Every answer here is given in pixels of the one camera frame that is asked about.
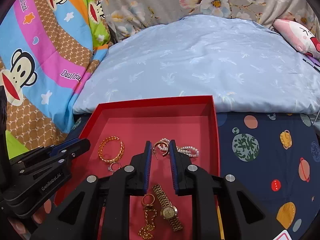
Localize white pearl bracelet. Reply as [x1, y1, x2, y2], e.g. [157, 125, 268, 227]
[157, 138, 200, 158]

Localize gold hoop earring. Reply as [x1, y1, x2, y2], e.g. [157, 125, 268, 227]
[152, 141, 169, 159]

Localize gold chain bracelet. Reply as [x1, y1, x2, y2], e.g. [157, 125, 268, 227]
[98, 135, 125, 164]

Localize person's left hand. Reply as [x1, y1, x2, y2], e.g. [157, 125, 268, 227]
[8, 199, 52, 239]

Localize light blue pillow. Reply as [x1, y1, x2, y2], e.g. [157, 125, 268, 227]
[73, 15, 319, 114]

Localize grey floral bedsheet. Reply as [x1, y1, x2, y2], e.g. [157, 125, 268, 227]
[102, 0, 319, 41]

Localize gold chain necklace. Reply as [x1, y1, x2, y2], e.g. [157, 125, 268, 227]
[138, 193, 158, 240]

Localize pink cartoon plush pillow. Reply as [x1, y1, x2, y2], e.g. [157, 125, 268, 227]
[273, 19, 319, 59]

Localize navy planet pattern bedsheet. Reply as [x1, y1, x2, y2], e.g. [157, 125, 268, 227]
[71, 112, 320, 240]

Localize silver ring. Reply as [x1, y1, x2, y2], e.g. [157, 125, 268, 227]
[108, 161, 122, 173]

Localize colourful monkey cartoon blanket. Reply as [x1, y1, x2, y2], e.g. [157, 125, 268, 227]
[1, 0, 111, 158]

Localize red jewelry tray box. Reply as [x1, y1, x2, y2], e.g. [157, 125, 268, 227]
[53, 94, 225, 240]

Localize gold wrist watch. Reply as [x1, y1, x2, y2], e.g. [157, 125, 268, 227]
[152, 184, 183, 232]

